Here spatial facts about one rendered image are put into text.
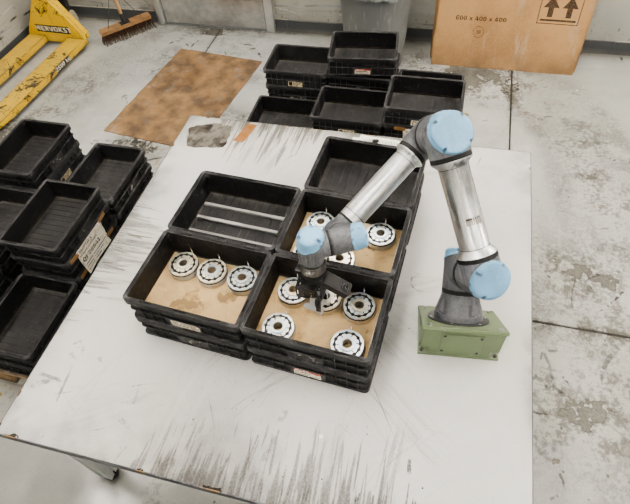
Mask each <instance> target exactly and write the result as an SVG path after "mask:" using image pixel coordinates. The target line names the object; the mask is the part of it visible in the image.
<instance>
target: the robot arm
mask: <svg viewBox="0 0 630 504"><path fill-rule="evenodd" d="M473 138H474V128H473V125H472V122H471V121H470V119H469V118H468V117H467V116H466V115H465V114H463V113H462V112H459V111H456V110H442V111H439V112H437V113H435V114H431V115H427V116H425V117H423V118H421V119H420V120H419V121H418V122H417V123H416V124H415V125H414V126H413V127H412V129H411V130H410V131H409V132H408V133H407V134H406V136H405V137H404V138H403V139H402V140H401V141H400V142H399V144H398V145H397V151H396V152H395V153H394V154H393V155H392V156H391V157H390V158H389V159H388V161H387V162H386V163H385V164H384V165H383V166H382V167H381V168H380V169H379V170H378V171H377V173H376V174H375V175H374V176H373V177H372V178H371V179H370V180H369V181H368V182H367V183H366V185H365V186H364V187H363V188H362V189H361V190H360V191H359V192H358V193H357V194H356V195H355V197H354V198H353V199H352V200H351V201H350V202H349V203H348V204H347V205H346V206H345V207H344V208H343V210H342V211H341V212H340V213H339V214H338V215H337V216H336V217H335V218H334V219H333V220H330V221H329V222H327V223H326V225H325V226H324V230H322V229H321V228H319V227H318V226H312V225H307V226H304V227H303V228H301V229H300V230H299V231H298V233H297V236H296V242H297V243H296V248H297V251H298V257H299V262H298V264H297V267H296V269H295V273H296V274H298V279H297V283H296V286H295V289H296V295H297V297H302V298H306V299H309V298H311V299H310V302H309V303H304V307H305V308H307V309H310V310H312V311H315V312H316V313H317V315H320V316H321V315H322V314H323V312H324V311H323V299H328V290H329V291H331V292H333V293H334V294H336V295H338V296H340V297H342V298H346V297H347V296H349V294H350V291H351V288H352V284H351V283H349V282H348V281H346V280H344V279H342V278H340V277H338V276H337V275H335V274H333V273H331V272H329V271H327V270H326V258H327V257H331V256H336V255H340V254H344V253H348V252H352V251H358V250H360V249H363V248H366V247H367V246H368V243H369V241H368V234H367V230H366V228H365V225H364V223H365V222H366V221H367V220H368V218H369V217H370V216H371V215H372V214H373V213H374V212H375V211H376V210H377V209H378V208H379V207H380V205H381V204H382V203H383V202H384V201H385V200H386V199H387V198H388V197H389V196H390V195H391V194H392V192H393V191H394V190H395V189H396V188H397V187H398V186H399V185H400V184H401V183H402V182H403V181H404V179H405V178H406V177H407V176H408V175H409V174H410V173H411V172H412V171H413V170H414V169H415V168H416V167H421V166H422V165H423V164H424V163H425V162H426V161H427V160H428V159H429V162H430V166H431V167H432V168H434V169H436V170H437V171H438V173H439V177H440V181H441V184H442V188H443V192H444V195H445V199H446V202H447V206H448V210H449V213H450V217H451V221H452V224H453V228H454V232H455V235H456V239H457V243H458V246H459V248H457V247H449V248H447V249H446V250H445V256H444V268H443V280H442V291H441V295H440V297H439V300H438V302H437V304H436V307H435V309H434V316H435V317H436V318H438V319H441V320H443V321H447V322H452V323H459V324H477V323H481V322H482V321H483V311H482V307H481V303H480V299H484V300H493V299H496V298H498V297H500V296H502V295H503V294H504V293H505V292H506V290H507V288H508V287H509V285H510V282H511V273H510V270H509V268H508V267H507V266H506V264H505V263H503V262H501V260H500V256H499V253H498V249H497V247H496V246H494V245H493V244H491V243H490V241H489V237H488V233H487V229H486V226H485V222H484V218H483V214H482V210H481V206H480V203H479V199H478V195H477V191H476V187H475V183H474V179H473V176H472V172H471V168H470V164H469V160H470V159H471V157H472V155H473V152H472V148H471V143H472V140H473ZM299 280H300V281H299ZM298 281H299V282H298ZM297 290H298V292H297Z"/></svg>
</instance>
